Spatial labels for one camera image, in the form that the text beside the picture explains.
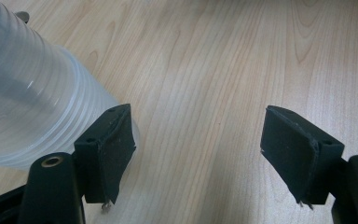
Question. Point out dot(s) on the grey round table grommet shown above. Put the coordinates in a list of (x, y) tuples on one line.
[(23, 16)]

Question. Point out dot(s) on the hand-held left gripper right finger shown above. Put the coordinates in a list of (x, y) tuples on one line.
[(295, 155)]

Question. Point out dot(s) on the stack of clear plastic cups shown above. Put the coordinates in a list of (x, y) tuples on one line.
[(34, 93)]

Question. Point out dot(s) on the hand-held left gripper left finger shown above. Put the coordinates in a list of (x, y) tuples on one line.
[(108, 155)]

